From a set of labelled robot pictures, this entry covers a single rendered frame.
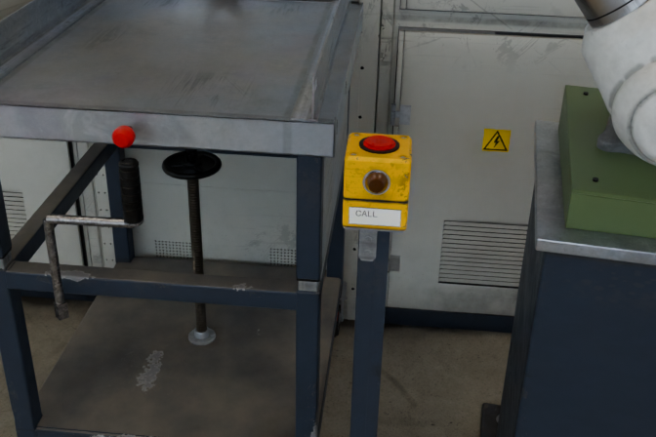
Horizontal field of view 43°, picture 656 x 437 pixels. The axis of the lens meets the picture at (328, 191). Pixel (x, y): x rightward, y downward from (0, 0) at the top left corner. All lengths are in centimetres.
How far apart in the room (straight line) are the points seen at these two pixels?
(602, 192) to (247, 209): 112
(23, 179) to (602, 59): 155
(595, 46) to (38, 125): 81
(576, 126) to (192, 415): 91
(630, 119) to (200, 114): 61
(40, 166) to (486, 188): 109
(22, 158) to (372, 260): 129
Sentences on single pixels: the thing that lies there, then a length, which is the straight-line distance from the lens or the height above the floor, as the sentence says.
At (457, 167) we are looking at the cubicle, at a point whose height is 48.
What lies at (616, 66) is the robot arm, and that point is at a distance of 104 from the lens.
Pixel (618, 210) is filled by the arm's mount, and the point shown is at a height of 79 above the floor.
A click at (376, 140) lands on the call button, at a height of 91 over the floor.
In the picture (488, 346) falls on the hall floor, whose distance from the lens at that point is 220.
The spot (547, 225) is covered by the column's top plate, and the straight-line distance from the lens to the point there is 120.
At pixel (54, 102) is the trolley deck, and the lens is 134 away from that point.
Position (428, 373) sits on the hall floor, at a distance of 209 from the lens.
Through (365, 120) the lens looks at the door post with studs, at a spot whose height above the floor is 57.
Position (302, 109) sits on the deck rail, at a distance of 126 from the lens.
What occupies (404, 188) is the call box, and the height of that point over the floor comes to 86.
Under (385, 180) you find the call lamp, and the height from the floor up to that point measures 88.
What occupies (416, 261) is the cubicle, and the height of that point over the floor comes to 21.
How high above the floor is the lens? 132
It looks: 27 degrees down
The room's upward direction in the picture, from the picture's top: 1 degrees clockwise
